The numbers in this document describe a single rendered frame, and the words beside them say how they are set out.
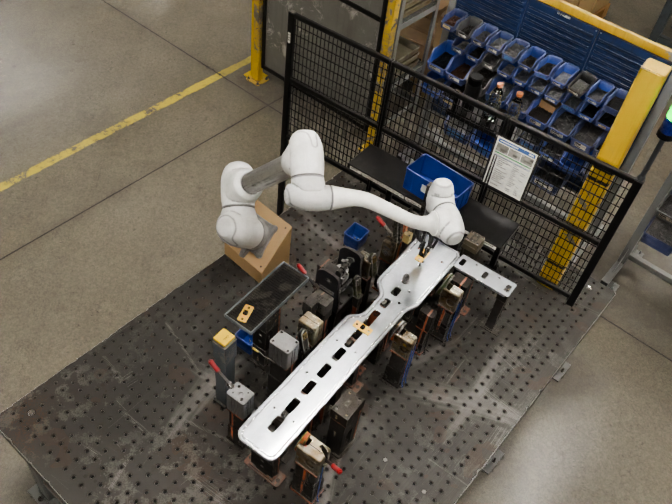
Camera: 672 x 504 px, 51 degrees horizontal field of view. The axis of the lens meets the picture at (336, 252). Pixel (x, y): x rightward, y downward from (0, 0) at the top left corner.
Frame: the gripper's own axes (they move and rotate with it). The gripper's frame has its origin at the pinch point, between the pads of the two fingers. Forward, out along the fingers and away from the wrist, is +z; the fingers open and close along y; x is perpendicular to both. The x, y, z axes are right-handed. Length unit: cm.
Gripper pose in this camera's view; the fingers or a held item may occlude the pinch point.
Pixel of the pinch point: (424, 249)
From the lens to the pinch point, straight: 321.2
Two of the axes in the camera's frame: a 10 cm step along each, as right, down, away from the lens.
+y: 8.0, 5.0, -3.3
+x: 5.9, -5.6, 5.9
